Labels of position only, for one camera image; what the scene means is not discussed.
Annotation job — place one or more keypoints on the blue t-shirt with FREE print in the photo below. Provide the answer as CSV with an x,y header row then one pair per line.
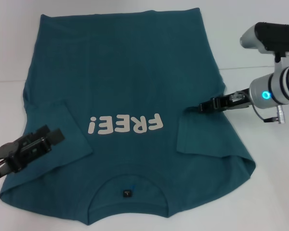
x,y
135,72

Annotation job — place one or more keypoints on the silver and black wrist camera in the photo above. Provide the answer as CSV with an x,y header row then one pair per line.
x,y
274,36

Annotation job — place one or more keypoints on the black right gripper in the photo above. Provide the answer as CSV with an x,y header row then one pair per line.
x,y
236,101

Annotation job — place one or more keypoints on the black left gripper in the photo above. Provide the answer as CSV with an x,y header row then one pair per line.
x,y
21,154

